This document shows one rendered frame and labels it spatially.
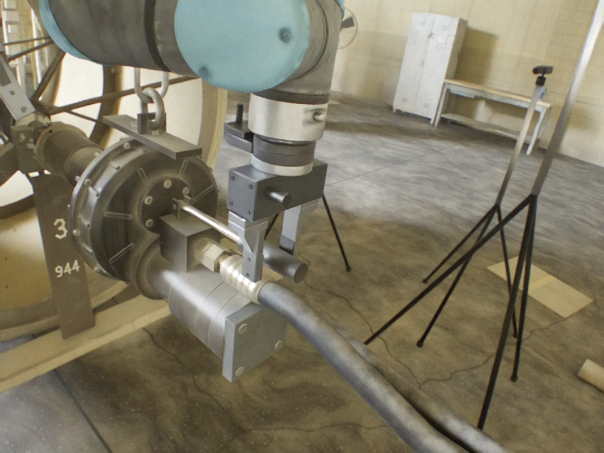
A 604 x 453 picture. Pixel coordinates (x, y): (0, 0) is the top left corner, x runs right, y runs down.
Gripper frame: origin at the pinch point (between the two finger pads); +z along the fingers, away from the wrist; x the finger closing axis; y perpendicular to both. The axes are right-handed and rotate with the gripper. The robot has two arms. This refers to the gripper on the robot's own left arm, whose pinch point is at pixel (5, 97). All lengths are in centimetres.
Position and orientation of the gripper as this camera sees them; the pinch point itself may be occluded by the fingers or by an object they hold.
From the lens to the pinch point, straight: 67.0
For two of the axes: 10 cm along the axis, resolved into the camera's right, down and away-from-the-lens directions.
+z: 2.3, 7.4, 6.3
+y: 6.3, -6.1, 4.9
